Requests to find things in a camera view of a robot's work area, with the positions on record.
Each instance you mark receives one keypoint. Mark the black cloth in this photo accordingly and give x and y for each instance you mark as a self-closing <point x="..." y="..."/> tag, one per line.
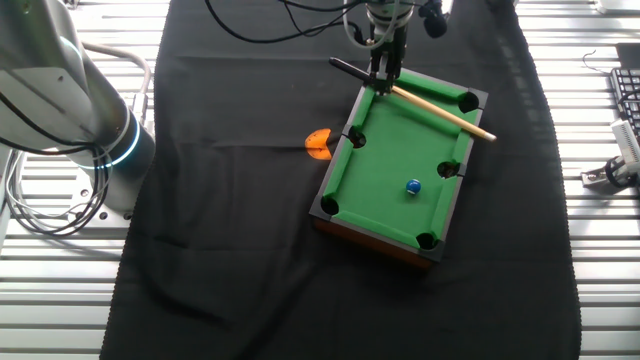
<point x="225" y="225"/>

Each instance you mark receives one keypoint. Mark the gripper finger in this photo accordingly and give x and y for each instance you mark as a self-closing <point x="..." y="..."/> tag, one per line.
<point x="392" y="70"/>
<point x="377" y="75"/>

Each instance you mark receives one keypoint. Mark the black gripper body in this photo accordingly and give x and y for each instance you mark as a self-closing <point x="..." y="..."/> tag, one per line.
<point x="392" y="42"/>

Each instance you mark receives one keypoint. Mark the orange half-round plastic piece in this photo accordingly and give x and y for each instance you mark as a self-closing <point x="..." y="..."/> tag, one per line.
<point x="316" y="145"/>

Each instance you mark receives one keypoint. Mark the black flat pad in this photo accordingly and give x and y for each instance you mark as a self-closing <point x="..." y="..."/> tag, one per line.
<point x="630" y="55"/>

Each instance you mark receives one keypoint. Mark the black keyboard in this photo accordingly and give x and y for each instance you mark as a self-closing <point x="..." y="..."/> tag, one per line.
<point x="627" y="90"/>

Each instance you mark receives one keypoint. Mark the white box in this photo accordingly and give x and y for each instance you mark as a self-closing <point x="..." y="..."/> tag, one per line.
<point x="620" y="6"/>

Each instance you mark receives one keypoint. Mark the mini green pool table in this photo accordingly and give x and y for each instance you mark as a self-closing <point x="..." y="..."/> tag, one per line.
<point x="380" y="175"/>

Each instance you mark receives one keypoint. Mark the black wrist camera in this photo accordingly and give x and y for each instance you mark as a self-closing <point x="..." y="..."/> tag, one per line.
<point x="435" y="22"/>

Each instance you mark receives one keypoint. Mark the blue pool ball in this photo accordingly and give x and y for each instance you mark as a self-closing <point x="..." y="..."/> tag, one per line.
<point x="413" y="187"/>

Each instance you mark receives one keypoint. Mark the metal camera stand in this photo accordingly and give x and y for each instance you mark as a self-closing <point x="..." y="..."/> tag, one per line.
<point x="595" y="176"/>

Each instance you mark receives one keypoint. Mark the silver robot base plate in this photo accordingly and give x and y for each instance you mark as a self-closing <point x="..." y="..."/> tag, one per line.
<point x="112" y="216"/>

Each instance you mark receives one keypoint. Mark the silver camera on stand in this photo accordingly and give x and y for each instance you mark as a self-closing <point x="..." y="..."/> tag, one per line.
<point x="627" y="142"/>

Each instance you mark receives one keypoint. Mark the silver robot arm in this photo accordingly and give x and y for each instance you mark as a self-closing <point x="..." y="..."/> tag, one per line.
<point x="50" y="100"/>

